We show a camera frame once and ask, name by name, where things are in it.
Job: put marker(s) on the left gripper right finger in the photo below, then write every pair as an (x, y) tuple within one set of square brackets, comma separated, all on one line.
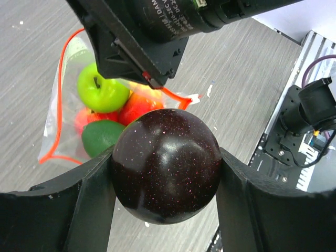
[(258, 214)]

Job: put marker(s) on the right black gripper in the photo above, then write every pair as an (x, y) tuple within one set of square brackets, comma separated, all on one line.
[(144, 41)]

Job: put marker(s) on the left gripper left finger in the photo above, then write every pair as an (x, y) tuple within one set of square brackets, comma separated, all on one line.
[(71, 212)]

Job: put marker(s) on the red yellow toy mango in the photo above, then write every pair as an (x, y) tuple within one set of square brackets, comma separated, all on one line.
[(142, 100)]

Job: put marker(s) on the light green toy apple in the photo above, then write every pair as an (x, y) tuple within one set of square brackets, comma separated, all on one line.
[(100, 94)]

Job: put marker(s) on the clear zip top bag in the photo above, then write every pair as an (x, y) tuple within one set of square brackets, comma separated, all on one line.
[(61, 142)]

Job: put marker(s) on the dark green toy avocado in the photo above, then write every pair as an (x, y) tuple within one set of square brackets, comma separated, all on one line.
[(99, 135)]

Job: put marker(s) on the red toy apple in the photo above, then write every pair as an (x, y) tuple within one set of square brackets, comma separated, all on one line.
[(87, 115)]

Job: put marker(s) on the dark brown toy fruit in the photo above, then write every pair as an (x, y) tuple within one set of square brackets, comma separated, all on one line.
[(166, 166)]

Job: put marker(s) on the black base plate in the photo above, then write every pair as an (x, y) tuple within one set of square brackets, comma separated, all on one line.
[(303, 110)]

